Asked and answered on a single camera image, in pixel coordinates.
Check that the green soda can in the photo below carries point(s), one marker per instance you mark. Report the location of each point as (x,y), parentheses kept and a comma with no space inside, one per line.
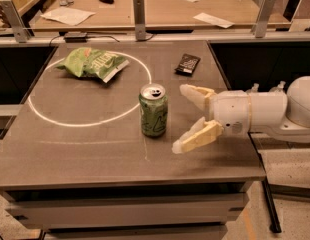
(154,109)

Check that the white paper sheet right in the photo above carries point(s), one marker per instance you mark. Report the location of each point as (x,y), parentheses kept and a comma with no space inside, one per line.
(213,21)

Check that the wooden background desk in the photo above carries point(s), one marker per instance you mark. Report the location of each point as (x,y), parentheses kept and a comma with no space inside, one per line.
(159,14)

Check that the upper white drawer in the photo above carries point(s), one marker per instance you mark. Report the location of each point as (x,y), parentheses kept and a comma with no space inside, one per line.
(140,211)

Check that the clear plastic bottle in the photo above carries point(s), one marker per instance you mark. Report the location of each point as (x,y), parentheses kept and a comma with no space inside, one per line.
(253,89)
(279,87)

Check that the right metal bracket post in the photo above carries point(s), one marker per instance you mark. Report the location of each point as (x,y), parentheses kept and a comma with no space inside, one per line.
(260,27)

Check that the left metal bracket post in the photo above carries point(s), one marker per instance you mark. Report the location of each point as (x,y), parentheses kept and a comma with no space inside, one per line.
(20,32)

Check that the metal bracket post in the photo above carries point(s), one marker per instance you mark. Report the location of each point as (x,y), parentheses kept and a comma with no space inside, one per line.
(139,20)
(260,27)
(20,32)

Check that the white drawer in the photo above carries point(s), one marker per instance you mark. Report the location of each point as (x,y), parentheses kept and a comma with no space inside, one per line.
(140,211)
(170,233)

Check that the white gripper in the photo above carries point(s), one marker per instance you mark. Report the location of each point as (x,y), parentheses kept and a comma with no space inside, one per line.
(231,110)

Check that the white paper sheet left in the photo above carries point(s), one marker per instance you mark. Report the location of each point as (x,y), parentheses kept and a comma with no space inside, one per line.
(67,15)

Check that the lower white drawer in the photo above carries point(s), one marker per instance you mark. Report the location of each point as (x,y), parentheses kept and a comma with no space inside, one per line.
(170,233)

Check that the dark brown snack packet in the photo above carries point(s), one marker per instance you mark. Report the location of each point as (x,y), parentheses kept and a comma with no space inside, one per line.
(187,64)

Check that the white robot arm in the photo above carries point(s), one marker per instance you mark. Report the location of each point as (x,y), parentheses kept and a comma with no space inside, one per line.
(282,113)

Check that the middle metal bracket post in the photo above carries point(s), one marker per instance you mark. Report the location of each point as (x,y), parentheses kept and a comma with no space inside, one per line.
(139,20)

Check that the green jalapeno chip bag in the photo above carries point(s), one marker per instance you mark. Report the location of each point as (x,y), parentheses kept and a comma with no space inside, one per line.
(90,62)

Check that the black power adapter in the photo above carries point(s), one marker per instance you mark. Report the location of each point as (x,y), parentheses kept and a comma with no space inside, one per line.
(72,37)

